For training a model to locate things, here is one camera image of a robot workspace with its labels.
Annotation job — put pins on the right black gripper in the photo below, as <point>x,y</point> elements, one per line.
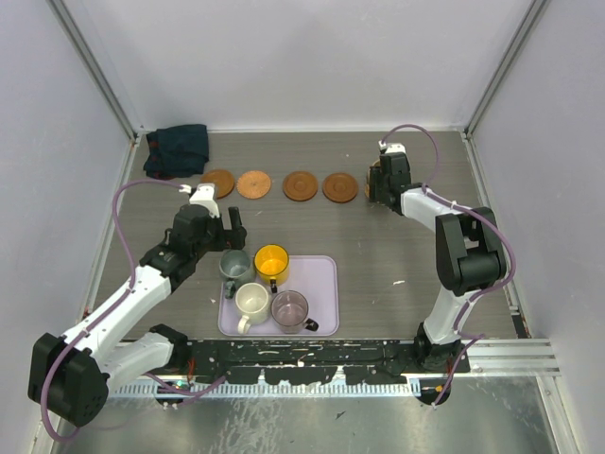
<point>375,194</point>

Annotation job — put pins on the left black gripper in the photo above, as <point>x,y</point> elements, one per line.
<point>232,238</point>

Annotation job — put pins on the brown wooden coaster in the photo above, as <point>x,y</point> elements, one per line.
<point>222,179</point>
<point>340,187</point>
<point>300,186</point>

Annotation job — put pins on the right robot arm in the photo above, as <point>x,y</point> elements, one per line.
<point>470,257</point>

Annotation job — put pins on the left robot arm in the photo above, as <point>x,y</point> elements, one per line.
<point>73,374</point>

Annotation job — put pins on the grey ceramic mug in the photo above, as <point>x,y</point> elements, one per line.
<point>236,269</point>

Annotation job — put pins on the dark folded cloth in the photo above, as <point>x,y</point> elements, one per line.
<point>177,152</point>

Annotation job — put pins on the yellow glass mug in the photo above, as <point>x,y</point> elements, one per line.
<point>272,265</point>

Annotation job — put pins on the white ceramic mug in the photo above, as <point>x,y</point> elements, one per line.
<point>252,302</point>

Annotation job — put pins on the clear purple glass mug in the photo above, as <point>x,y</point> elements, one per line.
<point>290,309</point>

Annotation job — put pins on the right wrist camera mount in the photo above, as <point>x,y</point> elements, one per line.
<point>389,148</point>

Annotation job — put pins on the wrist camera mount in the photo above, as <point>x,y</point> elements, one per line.
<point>203,195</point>
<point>389,148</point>

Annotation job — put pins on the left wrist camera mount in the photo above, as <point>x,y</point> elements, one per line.
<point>203,195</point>

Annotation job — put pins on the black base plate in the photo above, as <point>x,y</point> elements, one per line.
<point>304,362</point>

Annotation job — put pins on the aluminium front rail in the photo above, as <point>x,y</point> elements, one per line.
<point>491,357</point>

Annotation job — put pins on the left aluminium frame post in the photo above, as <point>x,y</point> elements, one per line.
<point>90,62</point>

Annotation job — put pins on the aluminium frame post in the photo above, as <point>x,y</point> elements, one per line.
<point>520,36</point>
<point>90,62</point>

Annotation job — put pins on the right aluminium frame post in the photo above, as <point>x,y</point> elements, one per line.
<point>520,36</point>

